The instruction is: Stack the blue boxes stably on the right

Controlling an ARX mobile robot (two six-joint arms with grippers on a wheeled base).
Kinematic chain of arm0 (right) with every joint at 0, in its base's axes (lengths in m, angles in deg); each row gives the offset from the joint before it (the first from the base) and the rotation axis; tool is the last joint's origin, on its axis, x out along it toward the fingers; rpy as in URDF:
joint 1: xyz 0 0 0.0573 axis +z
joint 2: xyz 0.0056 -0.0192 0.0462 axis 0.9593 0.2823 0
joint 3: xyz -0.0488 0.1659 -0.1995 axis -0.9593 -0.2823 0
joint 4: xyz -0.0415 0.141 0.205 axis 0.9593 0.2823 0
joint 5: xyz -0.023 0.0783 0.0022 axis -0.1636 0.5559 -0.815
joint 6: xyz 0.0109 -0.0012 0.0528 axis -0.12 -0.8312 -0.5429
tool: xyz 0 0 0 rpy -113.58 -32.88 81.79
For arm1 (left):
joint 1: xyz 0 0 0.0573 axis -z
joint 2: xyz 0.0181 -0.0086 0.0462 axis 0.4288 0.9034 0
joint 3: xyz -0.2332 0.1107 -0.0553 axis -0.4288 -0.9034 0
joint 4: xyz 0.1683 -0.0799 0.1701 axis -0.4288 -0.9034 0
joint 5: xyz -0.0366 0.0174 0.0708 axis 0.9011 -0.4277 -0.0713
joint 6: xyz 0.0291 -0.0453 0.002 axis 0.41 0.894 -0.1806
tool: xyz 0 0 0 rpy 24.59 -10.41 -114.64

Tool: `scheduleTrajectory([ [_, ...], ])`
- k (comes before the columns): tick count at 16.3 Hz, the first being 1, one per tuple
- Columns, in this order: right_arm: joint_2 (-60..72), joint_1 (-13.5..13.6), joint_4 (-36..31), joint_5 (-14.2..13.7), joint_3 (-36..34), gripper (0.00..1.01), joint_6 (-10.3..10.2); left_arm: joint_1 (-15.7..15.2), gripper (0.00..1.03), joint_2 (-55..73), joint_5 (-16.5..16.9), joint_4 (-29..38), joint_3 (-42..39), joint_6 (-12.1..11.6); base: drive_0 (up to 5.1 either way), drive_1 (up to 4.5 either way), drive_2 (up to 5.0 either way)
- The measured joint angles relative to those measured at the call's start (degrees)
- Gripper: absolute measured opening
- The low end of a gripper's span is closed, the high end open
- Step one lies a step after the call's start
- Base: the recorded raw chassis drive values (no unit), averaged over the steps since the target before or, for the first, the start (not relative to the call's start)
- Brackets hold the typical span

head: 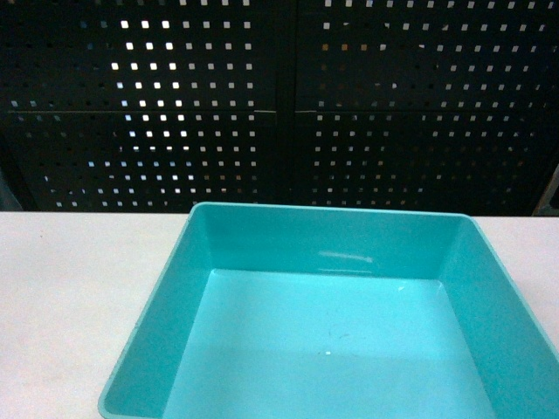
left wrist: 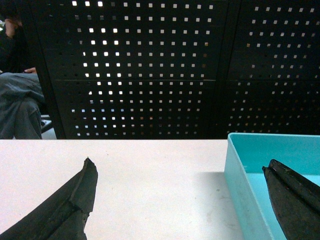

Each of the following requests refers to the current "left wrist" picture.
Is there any seated person in grey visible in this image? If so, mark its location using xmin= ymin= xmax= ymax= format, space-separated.
xmin=0 ymin=13 xmax=45 ymax=140

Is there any light teal plastic bin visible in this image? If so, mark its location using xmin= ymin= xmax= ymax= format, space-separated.
xmin=224 ymin=133 xmax=320 ymax=240

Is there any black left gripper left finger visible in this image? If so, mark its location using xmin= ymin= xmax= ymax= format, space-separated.
xmin=0 ymin=158 xmax=98 ymax=240

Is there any black perforated metal panel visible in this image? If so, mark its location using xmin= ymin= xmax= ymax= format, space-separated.
xmin=15 ymin=0 xmax=320 ymax=139

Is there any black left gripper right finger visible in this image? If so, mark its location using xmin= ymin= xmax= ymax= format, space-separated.
xmin=262 ymin=159 xmax=320 ymax=240

